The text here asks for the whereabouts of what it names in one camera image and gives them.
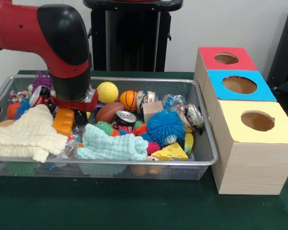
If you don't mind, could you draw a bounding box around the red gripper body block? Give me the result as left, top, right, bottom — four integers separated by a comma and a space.
50, 90, 99, 113

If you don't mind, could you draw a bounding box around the shallow metal mesh bin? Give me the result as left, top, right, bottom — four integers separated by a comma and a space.
0, 74, 218, 181

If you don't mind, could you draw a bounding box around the orange building block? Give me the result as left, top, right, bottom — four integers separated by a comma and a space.
53, 107, 75, 137

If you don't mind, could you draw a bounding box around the brown mini football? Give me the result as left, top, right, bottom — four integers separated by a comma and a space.
95, 102, 125, 123

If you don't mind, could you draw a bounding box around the yellow ball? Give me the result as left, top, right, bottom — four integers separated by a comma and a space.
96, 81, 119, 104

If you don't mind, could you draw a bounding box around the mint knitted cloth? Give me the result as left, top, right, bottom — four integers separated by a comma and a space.
77, 124, 149, 161

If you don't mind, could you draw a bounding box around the orange mini basketball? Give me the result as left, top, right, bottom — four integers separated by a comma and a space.
119, 90, 138, 113

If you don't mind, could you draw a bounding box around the purple spiky monster toy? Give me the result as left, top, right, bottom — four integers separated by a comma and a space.
33, 71, 53, 88

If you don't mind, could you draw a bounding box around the cream knitted cloth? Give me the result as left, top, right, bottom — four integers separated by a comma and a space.
0, 104, 68, 163

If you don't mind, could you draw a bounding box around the small wooden cube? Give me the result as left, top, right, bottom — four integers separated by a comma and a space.
142, 101, 164, 123

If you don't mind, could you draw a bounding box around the blue spiky rubber ball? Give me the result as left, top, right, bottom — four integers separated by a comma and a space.
147, 110, 186, 147

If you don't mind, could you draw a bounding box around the yellow cheese wedge toy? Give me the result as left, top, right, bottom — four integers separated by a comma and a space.
151, 142, 189, 161

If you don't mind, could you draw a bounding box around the dark green table cloth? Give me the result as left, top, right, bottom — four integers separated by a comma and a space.
0, 69, 288, 230

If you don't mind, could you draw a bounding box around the green cloth side table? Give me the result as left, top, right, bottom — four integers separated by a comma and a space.
276, 76, 288, 96

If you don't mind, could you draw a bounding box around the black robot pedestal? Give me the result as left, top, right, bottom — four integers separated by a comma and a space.
82, 0, 184, 72

